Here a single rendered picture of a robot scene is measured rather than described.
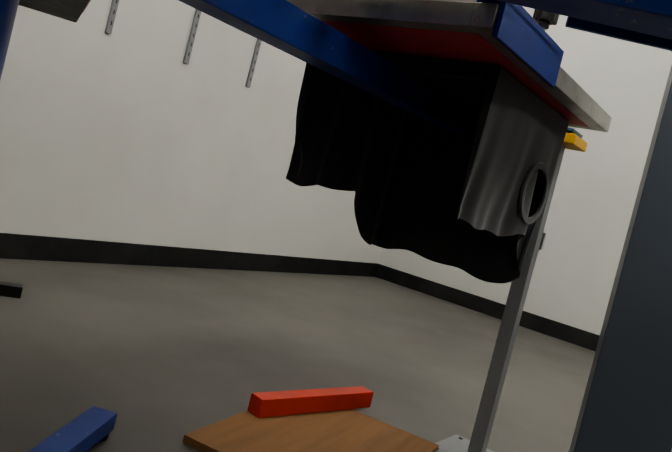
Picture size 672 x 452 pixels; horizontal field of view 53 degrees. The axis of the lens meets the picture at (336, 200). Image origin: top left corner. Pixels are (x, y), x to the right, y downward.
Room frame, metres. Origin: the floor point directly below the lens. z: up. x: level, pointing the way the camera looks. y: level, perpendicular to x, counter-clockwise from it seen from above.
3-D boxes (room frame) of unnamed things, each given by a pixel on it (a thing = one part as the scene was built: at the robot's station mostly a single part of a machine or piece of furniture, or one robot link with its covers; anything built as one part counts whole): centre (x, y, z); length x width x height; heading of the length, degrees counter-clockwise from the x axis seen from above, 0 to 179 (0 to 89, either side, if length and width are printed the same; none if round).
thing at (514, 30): (1.16, -0.24, 0.98); 0.30 x 0.05 x 0.07; 145
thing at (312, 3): (1.51, -0.15, 0.97); 0.79 x 0.58 x 0.04; 145
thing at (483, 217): (1.46, -0.33, 0.77); 0.46 x 0.09 x 0.36; 145
